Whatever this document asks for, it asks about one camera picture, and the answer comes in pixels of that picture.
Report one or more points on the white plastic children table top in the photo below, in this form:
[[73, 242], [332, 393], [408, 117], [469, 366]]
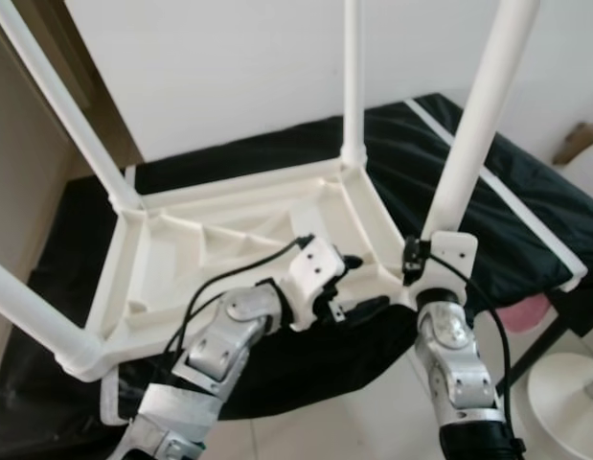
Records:
[[210, 249]]

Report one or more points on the pink plastic object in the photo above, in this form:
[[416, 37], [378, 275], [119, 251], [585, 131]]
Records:
[[524, 314]]

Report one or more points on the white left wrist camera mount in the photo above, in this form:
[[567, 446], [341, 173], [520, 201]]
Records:
[[310, 273]]

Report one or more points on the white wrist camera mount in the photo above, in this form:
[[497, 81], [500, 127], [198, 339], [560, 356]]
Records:
[[449, 259], [310, 273]]

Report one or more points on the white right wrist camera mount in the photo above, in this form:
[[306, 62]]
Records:
[[449, 259]]

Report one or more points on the brown wooden door frame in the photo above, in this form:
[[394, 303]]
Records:
[[76, 57]]

